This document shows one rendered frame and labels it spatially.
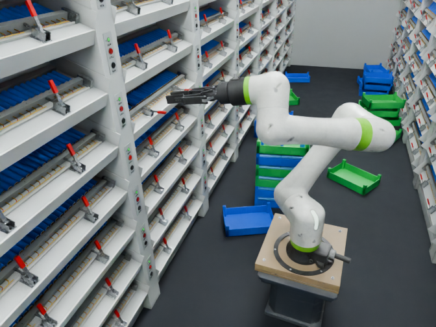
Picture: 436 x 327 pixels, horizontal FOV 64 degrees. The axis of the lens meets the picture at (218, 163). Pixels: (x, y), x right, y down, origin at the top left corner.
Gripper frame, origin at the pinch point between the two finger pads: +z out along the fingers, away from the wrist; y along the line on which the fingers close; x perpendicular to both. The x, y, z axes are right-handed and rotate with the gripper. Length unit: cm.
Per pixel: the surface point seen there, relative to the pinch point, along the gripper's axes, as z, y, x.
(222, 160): 30, -99, 82
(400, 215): -86, -85, 115
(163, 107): 15.9, -15.6, 8.8
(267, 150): -12, -71, 60
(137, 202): 20.2, 15.4, 35.8
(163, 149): 19.8, -11.9, 27.0
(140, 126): 16.2, 4.0, 8.7
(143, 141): 26.3, -8.5, 21.1
